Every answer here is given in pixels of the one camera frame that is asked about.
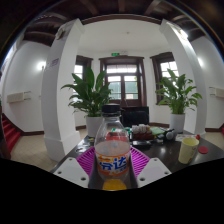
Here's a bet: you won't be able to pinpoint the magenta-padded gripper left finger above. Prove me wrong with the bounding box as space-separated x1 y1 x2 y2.
52 145 102 190

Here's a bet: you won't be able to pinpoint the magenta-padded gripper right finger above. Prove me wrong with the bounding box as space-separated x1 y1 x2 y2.
128 146 173 190

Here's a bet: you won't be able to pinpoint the orange drink bottle black cap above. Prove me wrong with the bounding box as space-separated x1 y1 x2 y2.
93 103 132 192

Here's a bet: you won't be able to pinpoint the black flat device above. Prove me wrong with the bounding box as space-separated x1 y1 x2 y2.
132 139 153 149

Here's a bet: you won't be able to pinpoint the black headphones with grey cups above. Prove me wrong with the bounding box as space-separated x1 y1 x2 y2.
163 128 178 141

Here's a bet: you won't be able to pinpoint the green packet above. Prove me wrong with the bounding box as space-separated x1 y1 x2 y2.
150 126 166 136

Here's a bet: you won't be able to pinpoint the yellow paper cup with cherries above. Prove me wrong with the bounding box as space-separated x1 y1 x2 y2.
177 133 201 165

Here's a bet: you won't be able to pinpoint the printed paper leaflet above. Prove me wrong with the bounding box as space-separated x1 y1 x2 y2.
174 133 196 141

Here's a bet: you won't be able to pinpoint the potted green plant white pot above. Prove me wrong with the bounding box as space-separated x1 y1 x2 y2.
60 66 113 138
154 68 203 134

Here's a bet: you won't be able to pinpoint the flat round red coaster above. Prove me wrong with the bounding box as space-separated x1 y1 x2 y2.
197 145 210 155

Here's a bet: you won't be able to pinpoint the black office chair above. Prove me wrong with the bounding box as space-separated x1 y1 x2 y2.
120 105 150 128

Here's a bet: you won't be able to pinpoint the red carpeted staircase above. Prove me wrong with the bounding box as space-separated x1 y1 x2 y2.
1 113 23 154

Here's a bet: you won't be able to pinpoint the brown wooden glazed door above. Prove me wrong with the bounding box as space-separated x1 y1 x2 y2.
99 55 148 108

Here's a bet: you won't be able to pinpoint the brown framed window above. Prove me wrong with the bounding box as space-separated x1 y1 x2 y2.
149 51 181 104
73 54 94 84

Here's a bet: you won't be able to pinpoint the white wall heater unit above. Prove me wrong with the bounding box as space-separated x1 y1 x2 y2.
6 91 33 104
209 86 224 98

